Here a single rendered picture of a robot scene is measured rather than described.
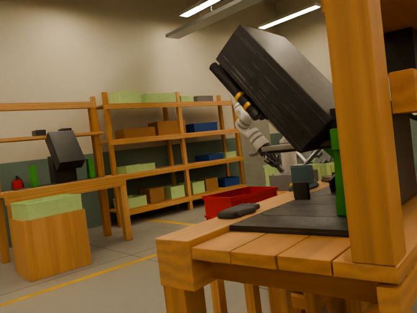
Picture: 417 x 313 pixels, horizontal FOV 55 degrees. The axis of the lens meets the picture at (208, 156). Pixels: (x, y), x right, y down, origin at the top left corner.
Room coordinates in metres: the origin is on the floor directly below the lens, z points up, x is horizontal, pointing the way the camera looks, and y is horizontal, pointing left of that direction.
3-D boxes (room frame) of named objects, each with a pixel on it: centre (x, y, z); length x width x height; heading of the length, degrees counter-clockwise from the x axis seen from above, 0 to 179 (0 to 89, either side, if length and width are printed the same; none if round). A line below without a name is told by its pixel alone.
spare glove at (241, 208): (1.47, -0.10, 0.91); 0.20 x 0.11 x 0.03; 144
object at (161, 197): (7.58, 0.57, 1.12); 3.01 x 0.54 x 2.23; 131
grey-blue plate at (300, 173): (1.62, -0.37, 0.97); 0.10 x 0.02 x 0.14; 51
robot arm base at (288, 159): (2.40, -0.48, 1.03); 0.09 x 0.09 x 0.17; 50
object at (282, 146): (1.59, -0.42, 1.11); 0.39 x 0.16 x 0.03; 51
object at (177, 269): (1.76, -0.33, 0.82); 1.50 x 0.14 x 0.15; 141
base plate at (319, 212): (1.59, -0.55, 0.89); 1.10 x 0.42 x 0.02; 141
